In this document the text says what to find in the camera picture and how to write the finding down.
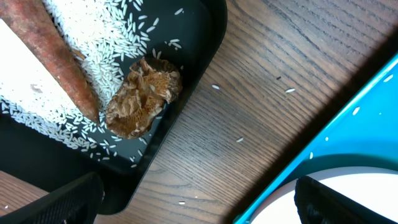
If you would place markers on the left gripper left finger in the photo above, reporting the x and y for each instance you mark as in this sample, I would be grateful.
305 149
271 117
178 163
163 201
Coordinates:
77 202

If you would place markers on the brown food scrap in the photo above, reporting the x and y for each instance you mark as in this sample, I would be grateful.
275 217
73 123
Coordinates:
150 84

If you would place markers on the orange carrot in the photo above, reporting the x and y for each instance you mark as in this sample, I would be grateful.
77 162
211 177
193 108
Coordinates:
29 20

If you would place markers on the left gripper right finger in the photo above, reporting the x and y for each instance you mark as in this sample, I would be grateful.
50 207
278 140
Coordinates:
319 204

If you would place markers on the black plastic tray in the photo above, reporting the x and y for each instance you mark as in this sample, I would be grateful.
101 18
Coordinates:
50 154

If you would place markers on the teal serving tray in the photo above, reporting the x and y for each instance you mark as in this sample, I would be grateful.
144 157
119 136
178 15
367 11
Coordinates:
362 134

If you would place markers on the large white plate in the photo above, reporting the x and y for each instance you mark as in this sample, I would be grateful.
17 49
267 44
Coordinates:
374 188

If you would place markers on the pile of white rice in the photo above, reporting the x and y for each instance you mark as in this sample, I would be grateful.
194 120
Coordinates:
80 24

